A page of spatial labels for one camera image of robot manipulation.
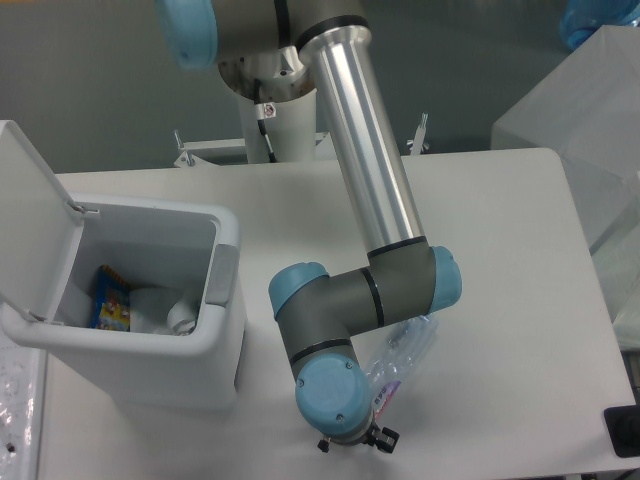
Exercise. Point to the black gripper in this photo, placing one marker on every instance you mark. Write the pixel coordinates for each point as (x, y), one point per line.
(384, 439)

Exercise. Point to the clear plastic water bottle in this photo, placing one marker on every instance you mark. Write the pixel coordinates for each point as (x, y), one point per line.
(397, 357)

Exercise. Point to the white tissue wrapper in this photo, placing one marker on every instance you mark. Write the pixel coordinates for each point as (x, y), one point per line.
(163, 311)

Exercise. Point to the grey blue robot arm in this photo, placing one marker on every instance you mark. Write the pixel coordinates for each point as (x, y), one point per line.
(318, 314)

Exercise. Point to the white trash can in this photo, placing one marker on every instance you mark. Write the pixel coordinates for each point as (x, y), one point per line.
(152, 243)

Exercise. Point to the white trash can lid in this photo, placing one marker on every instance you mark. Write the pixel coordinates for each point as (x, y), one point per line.
(41, 229)

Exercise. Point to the black device at edge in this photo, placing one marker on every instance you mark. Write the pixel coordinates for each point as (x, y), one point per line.
(622, 423)

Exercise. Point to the blue snack packet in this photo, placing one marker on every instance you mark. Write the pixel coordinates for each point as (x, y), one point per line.
(112, 301)

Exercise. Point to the blue water jug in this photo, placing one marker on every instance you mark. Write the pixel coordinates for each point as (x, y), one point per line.
(582, 18)

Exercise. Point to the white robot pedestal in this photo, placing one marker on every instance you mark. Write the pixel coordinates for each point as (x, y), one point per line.
(271, 132)

